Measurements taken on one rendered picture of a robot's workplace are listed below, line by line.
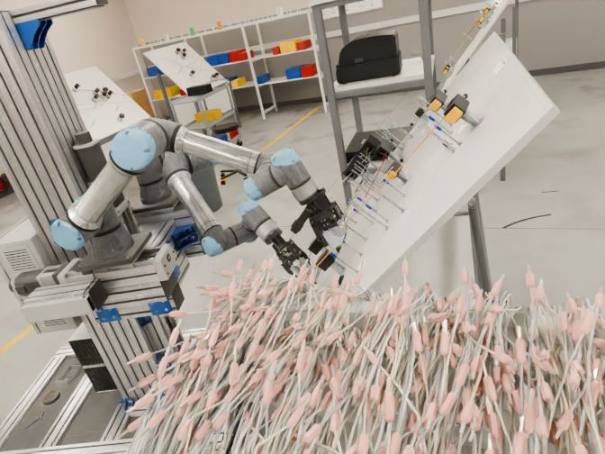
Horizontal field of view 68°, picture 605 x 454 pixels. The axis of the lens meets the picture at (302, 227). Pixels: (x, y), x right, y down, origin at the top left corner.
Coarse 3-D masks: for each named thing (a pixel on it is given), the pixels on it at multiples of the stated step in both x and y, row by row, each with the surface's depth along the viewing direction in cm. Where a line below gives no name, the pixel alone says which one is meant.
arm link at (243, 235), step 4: (236, 224) 162; (240, 224) 162; (232, 228) 160; (236, 228) 160; (240, 228) 161; (244, 228) 160; (236, 232) 160; (240, 232) 160; (244, 232) 161; (248, 232) 161; (252, 232) 161; (240, 236) 160; (244, 236) 161; (248, 236) 162; (252, 236) 163; (256, 236) 165; (240, 240) 161; (244, 240) 162; (248, 240) 164; (252, 240) 166; (256, 240) 169
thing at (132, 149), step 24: (144, 120) 139; (120, 144) 130; (144, 144) 130; (120, 168) 135; (144, 168) 138; (96, 192) 142; (120, 192) 144; (72, 216) 147; (96, 216) 148; (72, 240) 149
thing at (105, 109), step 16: (80, 80) 595; (96, 80) 613; (80, 96) 578; (96, 96) 583; (112, 96) 612; (128, 96) 630; (80, 112) 564; (96, 112) 580; (112, 112) 595; (128, 112) 613; (144, 112) 632; (96, 128) 564; (112, 128) 579
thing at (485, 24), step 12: (504, 0) 395; (480, 12) 423; (492, 12) 425; (480, 24) 434; (504, 24) 461; (480, 36) 390; (504, 36) 368; (468, 48) 454; (444, 72) 423; (456, 72) 394; (444, 84) 442; (504, 168) 419; (504, 180) 424
